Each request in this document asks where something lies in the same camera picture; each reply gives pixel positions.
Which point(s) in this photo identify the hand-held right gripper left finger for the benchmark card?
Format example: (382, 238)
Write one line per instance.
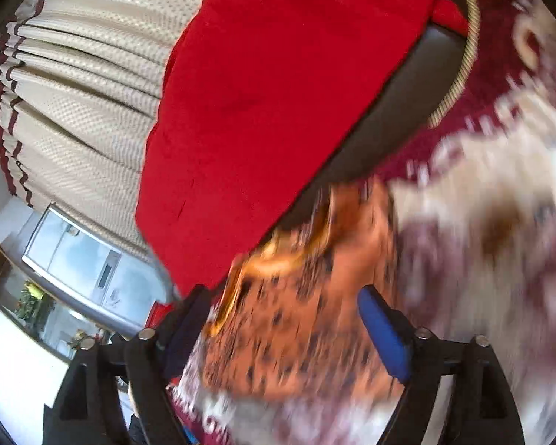
(181, 340)

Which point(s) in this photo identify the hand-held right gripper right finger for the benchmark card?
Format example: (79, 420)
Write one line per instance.
(385, 333)

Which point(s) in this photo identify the orange spotted small garment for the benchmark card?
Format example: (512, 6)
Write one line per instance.
(301, 315)

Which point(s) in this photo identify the cream maroon floral blanket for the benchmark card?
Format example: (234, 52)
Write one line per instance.
(482, 222)

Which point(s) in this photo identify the gold framed mirror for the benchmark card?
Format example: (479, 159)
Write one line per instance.
(23, 296)

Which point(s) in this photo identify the dark brown sofa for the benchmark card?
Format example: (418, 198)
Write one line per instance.
(389, 116)

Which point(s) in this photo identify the red fleece throw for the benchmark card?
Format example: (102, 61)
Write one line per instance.
(268, 116)

